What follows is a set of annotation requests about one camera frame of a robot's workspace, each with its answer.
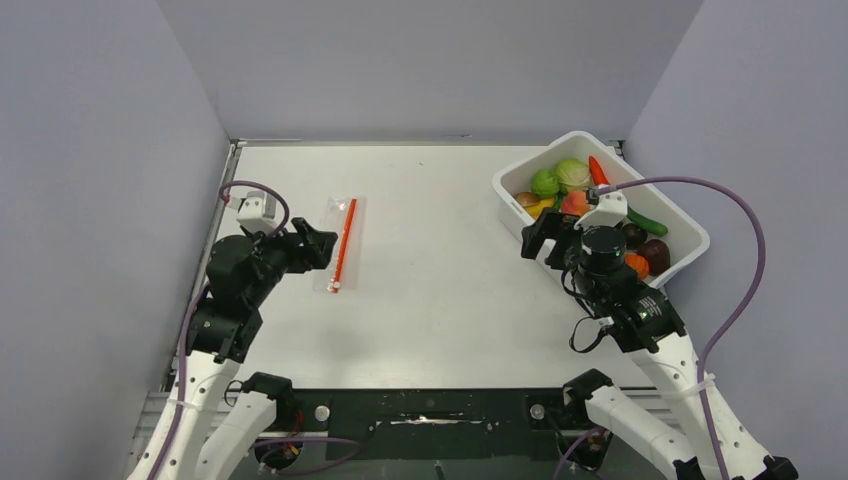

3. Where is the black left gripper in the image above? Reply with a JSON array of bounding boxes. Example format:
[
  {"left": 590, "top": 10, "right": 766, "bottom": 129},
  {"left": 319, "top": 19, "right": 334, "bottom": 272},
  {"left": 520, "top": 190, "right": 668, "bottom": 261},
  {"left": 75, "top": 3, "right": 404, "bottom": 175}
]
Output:
[{"left": 245, "top": 217, "right": 336, "bottom": 307}]

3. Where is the toy peach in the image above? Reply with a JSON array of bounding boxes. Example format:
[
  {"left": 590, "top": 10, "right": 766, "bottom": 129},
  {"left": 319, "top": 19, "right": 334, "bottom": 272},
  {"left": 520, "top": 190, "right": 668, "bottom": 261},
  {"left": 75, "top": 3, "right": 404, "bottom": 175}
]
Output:
[{"left": 559, "top": 190, "right": 591, "bottom": 217}]

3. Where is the small green cabbage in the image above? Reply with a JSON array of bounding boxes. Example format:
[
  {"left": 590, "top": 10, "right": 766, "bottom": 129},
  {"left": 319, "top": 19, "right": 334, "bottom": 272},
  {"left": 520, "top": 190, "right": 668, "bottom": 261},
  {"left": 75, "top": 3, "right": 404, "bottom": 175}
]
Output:
[{"left": 531, "top": 169, "right": 560, "bottom": 199}]

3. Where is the clear zip bag orange zipper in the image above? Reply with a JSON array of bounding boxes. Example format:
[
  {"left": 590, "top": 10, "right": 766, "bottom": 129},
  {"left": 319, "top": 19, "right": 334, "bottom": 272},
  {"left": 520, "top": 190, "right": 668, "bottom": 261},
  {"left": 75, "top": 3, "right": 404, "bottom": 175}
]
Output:
[{"left": 313, "top": 196, "right": 367, "bottom": 294}]

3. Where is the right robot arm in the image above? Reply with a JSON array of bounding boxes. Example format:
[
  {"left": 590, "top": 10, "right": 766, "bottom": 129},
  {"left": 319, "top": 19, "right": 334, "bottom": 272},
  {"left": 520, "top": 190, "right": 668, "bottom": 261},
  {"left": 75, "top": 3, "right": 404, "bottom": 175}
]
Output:
[{"left": 521, "top": 208, "right": 799, "bottom": 479}]

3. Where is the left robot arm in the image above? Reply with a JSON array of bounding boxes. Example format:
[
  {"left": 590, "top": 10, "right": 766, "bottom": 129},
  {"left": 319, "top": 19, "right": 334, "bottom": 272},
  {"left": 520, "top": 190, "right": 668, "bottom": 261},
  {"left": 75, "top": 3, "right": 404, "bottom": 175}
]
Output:
[{"left": 129, "top": 217, "right": 338, "bottom": 479}]

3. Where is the yellow banana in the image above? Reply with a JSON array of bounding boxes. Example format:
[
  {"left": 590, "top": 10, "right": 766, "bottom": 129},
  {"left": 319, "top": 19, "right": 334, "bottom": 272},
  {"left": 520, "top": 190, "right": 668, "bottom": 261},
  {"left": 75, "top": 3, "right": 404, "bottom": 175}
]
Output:
[{"left": 524, "top": 197, "right": 556, "bottom": 219}]

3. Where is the brown onion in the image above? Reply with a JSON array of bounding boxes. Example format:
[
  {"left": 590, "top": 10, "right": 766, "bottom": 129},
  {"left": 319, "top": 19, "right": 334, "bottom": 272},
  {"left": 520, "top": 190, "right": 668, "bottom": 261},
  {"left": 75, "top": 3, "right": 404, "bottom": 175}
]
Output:
[{"left": 514, "top": 191, "right": 540, "bottom": 208}]

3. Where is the pale green cabbage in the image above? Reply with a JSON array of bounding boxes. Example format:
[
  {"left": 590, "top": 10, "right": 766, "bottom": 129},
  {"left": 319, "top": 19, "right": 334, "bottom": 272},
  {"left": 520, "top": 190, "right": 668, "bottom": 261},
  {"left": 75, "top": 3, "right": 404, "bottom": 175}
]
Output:
[{"left": 554, "top": 158, "right": 593, "bottom": 193}]

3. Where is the red chili pepper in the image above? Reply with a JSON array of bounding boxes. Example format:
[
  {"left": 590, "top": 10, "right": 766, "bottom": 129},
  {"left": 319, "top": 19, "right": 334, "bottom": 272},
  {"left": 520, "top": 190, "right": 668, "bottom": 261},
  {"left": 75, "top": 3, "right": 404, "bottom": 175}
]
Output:
[{"left": 588, "top": 156, "right": 610, "bottom": 186}]

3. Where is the dark avocado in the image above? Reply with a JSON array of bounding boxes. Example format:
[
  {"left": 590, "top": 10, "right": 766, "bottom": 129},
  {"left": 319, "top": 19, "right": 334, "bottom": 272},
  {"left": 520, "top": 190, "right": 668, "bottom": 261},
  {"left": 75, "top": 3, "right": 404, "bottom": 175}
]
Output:
[{"left": 621, "top": 223, "right": 649, "bottom": 250}]

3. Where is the orange pumpkin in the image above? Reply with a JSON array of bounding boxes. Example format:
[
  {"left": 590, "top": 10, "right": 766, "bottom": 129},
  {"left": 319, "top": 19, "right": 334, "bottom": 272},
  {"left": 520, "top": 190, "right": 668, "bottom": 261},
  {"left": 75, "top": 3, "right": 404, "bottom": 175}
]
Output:
[{"left": 624, "top": 253, "right": 650, "bottom": 280}]

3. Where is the dark green cucumber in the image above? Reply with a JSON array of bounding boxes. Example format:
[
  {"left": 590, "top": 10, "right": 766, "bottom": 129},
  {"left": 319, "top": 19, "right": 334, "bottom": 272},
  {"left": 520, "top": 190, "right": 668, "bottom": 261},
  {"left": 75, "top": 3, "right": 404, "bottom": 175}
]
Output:
[{"left": 627, "top": 207, "right": 669, "bottom": 237}]

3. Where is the dark red beet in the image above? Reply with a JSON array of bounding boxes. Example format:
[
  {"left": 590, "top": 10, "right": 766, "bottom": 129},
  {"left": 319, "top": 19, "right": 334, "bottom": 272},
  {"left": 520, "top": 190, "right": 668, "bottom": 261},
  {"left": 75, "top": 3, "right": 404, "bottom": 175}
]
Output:
[{"left": 636, "top": 239, "right": 671, "bottom": 276}]

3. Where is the white plastic bin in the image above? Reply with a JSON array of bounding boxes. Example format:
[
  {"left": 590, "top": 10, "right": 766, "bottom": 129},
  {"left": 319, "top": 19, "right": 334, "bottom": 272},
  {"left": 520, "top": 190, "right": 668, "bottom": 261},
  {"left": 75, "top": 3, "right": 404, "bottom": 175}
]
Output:
[{"left": 492, "top": 131, "right": 710, "bottom": 288}]

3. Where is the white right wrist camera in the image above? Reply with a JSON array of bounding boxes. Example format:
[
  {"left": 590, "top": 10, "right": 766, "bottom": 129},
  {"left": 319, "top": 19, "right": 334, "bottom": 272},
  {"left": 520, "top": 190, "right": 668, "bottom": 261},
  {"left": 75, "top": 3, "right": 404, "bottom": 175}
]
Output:
[{"left": 575, "top": 190, "right": 628, "bottom": 230}]

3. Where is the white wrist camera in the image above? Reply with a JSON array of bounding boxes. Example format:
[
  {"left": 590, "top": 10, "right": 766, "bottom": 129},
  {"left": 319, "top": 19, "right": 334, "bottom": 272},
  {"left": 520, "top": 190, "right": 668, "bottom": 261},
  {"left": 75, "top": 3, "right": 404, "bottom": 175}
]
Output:
[
  {"left": 575, "top": 190, "right": 628, "bottom": 230},
  {"left": 236, "top": 190, "right": 278, "bottom": 234}
]

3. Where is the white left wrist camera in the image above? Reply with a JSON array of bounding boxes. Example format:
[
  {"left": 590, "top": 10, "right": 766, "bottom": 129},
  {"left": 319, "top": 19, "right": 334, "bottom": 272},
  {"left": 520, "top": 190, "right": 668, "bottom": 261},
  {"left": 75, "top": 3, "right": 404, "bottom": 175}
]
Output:
[{"left": 236, "top": 190, "right": 278, "bottom": 234}]

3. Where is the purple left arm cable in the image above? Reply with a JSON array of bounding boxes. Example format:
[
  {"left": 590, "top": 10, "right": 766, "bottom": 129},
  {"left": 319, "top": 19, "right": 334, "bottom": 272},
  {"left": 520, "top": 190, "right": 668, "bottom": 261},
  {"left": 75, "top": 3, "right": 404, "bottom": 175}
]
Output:
[{"left": 146, "top": 180, "right": 291, "bottom": 480}]

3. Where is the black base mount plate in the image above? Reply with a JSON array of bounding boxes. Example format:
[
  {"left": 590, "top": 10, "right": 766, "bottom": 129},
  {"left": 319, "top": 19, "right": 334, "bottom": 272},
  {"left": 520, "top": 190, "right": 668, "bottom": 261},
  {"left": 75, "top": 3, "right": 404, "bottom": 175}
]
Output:
[{"left": 264, "top": 387, "right": 593, "bottom": 461}]

